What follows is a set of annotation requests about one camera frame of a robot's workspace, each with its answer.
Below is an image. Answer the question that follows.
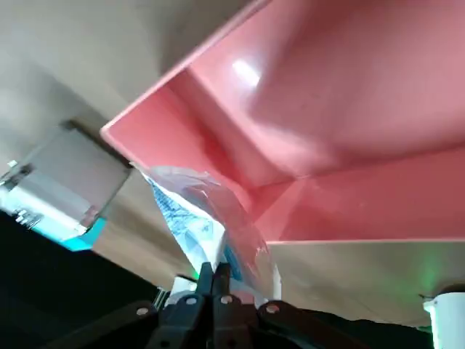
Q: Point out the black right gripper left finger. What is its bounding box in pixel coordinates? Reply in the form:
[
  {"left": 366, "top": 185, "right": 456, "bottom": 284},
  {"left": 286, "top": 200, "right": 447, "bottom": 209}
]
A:
[{"left": 43, "top": 262, "right": 215, "bottom": 349}]

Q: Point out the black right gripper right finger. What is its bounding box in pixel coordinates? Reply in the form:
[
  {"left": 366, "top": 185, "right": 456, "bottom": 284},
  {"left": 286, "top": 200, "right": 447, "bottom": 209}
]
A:
[{"left": 212, "top": 261, "right": 434, "bottom": 349}]

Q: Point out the new mask packet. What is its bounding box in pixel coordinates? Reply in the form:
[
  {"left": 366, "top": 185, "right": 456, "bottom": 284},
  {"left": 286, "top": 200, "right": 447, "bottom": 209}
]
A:
[{"left": 129, "top": 161, "right": 283, "bottom": 305}]

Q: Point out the blue plastic box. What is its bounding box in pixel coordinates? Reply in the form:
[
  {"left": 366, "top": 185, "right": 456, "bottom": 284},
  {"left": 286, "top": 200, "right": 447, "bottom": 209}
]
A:
[{"left": 63, "top": 216, "right": 108, "bottom": 252}]

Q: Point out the pink plastic box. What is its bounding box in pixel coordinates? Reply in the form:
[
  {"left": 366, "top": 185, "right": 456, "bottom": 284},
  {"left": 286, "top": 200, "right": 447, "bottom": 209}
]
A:
[{"left": 100, "top": 0, "right": 465, "bottom": 243}]

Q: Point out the silver metal case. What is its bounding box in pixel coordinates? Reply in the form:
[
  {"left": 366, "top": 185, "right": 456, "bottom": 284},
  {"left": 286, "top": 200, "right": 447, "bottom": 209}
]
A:
[{"left": 0, "top": 119, "right": 132, "bottom": 243}]

